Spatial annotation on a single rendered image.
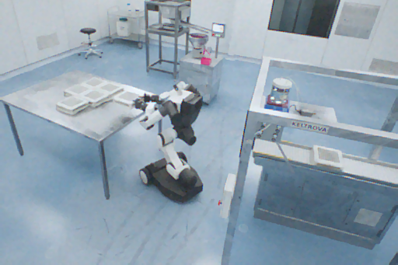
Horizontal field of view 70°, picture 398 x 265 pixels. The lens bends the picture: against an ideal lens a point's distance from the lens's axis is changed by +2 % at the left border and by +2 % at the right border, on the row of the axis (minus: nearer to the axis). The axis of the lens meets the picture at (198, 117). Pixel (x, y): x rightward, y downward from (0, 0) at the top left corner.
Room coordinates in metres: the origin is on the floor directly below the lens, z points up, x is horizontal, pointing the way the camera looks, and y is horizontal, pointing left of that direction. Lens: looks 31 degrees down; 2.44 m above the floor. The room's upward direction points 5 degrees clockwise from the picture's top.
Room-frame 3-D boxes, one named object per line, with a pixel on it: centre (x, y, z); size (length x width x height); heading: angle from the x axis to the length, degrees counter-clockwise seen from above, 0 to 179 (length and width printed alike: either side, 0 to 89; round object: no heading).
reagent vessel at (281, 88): (2.14, -0.66, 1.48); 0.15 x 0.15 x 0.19
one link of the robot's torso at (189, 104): (2.42, 0.14, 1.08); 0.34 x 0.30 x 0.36; 156
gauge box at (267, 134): (2.05, -0.61, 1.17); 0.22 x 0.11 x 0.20; 76
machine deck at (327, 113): (2.14, -0.84, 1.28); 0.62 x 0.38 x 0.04; 76
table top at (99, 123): (2.94, 1.35, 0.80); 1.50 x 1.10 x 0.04; 65
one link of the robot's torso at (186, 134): (2.39, 0.13, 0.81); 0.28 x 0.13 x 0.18; 43
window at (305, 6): (6.79, -2.14, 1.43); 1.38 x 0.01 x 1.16; 71
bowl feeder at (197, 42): (4.90, 0.05, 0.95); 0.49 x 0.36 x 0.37; 71
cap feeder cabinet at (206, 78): (4.83, 0.02, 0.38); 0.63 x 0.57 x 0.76; 71
